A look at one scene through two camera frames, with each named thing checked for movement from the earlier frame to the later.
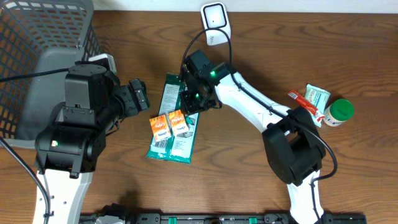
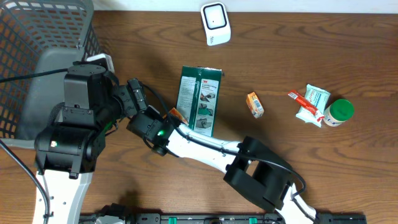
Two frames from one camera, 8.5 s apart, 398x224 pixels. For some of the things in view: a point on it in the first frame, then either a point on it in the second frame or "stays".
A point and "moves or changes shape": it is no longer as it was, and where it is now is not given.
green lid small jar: [339, 111] stays
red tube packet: [307, 104] stays
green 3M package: [180, 148] moves or changes shape
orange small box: [160, 127] moves or changes shape
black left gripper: [136, 104] stays
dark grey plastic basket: [36, 36] stays
